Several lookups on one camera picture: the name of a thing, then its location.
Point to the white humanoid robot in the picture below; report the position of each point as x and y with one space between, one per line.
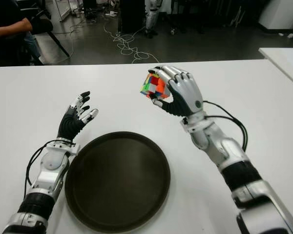
151 19

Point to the black chair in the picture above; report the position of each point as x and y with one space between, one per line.
59 44

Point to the white board panel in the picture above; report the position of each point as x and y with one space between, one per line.
61 9

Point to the bystander's bare forearm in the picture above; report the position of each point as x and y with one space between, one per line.
12 28

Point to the silver folding metal stand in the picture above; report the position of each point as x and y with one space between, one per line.
237 17

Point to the white side table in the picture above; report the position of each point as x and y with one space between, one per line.
283 61

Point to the seated person black clothes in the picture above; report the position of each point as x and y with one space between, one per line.
5 9

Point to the white cabinet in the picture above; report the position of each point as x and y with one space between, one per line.
280 12

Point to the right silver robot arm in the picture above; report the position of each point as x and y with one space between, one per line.
210 136

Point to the multicoloured Rubik's cube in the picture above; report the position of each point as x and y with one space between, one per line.
153 85

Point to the black cabinet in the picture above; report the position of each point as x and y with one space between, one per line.
133 14

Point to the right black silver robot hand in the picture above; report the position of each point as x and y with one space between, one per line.
188 97

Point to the dark brown round plate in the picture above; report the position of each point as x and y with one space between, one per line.
117 182

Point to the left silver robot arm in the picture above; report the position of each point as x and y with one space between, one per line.
50 163

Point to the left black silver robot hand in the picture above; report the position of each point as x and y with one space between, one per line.
68 126

